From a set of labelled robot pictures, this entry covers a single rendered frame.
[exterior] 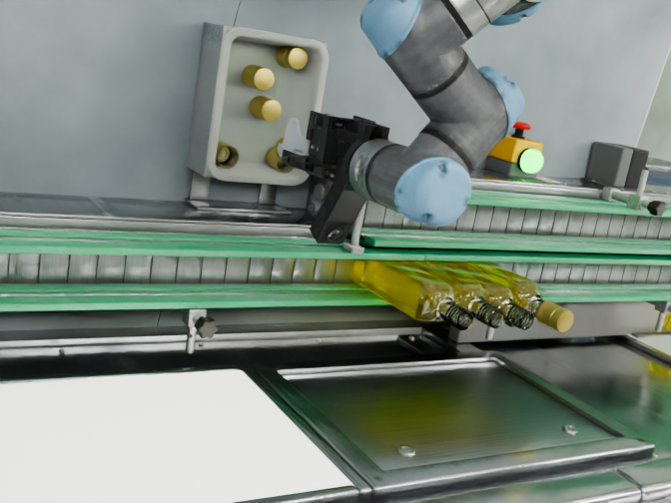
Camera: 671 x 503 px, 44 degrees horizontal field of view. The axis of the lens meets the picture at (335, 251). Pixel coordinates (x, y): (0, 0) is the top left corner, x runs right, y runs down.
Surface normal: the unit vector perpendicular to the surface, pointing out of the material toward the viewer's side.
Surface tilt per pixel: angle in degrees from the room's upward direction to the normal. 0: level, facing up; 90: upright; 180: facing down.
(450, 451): 90
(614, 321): 0
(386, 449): 90
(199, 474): 90
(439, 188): 0
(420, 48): 25
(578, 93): 0
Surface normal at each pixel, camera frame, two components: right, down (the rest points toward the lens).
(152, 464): 0.17, -0.96
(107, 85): 0.49, 0.29
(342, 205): 0.38, 0.70
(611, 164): -0.85, -0.02
